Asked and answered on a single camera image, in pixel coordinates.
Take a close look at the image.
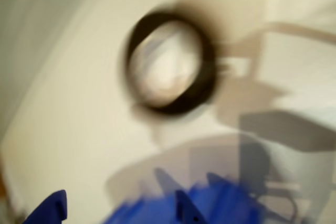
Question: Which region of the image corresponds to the black tape roll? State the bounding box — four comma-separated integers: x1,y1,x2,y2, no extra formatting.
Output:
122,10,219,116

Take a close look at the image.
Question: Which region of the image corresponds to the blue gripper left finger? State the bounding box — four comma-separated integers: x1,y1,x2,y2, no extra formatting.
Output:
25,189,68,224

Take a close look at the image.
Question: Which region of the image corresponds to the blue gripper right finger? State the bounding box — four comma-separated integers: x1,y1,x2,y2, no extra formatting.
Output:
102,174,263,224

